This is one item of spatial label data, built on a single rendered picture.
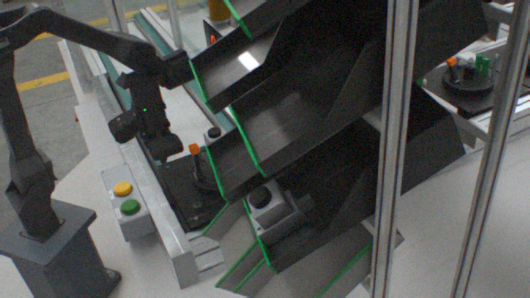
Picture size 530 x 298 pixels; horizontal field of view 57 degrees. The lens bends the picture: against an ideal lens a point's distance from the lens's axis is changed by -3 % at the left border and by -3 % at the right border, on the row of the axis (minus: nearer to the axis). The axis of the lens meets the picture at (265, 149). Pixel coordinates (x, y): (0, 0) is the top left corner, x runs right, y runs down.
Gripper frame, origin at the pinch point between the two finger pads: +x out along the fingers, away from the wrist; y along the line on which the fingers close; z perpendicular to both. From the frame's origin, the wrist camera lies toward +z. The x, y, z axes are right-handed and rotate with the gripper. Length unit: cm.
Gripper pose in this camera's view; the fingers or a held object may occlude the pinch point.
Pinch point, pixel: (160, 149)
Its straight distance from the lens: 105.2
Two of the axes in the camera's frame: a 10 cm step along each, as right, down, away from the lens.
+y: 4.5, 5.0, -7.4
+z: -8.9, 3.3, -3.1
